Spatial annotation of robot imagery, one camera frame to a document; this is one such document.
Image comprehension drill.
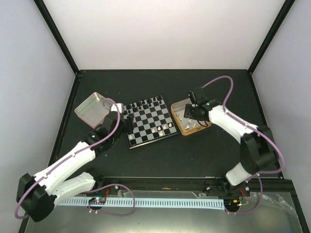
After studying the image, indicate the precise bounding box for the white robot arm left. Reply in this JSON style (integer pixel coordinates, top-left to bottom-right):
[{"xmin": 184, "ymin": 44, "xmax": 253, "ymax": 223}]
[{"xmin": 14, "ymin": 111, "xmax": 133, "ymax": 222}]

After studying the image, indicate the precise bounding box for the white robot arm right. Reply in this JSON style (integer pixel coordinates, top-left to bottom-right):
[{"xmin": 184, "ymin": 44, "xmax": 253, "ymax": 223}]
[{"xmin": 184, "ymin": 87, "xmax": 278, "ymax": 196}]

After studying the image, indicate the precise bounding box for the gold metal tin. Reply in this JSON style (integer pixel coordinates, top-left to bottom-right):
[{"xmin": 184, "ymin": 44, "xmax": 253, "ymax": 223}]
[{"xmin": 171, "ymin": 98, "xmax": 211, "ymax": 136}]

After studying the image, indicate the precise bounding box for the black white chessboard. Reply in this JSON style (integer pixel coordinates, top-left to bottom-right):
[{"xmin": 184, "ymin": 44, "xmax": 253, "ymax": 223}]
[{"xmin": 123, "ymin": 95, "xmax": 178, "ymax": 149}]

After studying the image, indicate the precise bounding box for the pink metal tin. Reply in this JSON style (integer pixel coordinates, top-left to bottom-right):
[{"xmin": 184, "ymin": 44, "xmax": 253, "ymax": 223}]
[{"xmin": 74, "ymin": 92, "xmax": 112, "ymax": 129}]

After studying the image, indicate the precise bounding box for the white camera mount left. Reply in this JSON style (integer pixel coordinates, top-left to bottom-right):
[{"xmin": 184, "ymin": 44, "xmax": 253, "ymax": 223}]
[{"xmin": 110, "ymin": 103, "xmax": 124, "ymax": 114}]

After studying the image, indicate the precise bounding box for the white slotted cable duct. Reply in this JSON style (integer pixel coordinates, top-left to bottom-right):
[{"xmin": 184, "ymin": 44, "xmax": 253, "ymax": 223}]
[{"xmin": 59, "ymin": 197, "xmax": 225, "ymax": 210}]

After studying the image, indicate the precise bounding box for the black front rail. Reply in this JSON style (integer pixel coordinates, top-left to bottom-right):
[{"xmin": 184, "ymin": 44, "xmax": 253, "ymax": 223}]
[{"xmin": 36, "ymin": 176, "xmax": 294, "ymax": 195}]

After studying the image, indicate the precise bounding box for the black frame post left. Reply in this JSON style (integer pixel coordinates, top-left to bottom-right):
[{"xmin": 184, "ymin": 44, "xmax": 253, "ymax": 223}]
[{"xmin": 34, "ymin": 0, "xmax": 79, "ymax": 74}]

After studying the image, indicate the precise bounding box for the black frame post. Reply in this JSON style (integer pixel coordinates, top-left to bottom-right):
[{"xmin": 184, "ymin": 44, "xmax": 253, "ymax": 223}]
[
  {"xmin": 34, "ymin": 0, "xmax": 79, "ymax": 74},
  {"xmin": 247, "ymin": 0, "xmax": 295, "ymax": 75}
]

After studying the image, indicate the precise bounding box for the black frame post right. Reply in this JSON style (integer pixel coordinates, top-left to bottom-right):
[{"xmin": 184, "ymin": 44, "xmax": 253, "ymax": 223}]
[{"xmin": 247, "ymin": 0, "xmax": 295, "ymax": 75}]

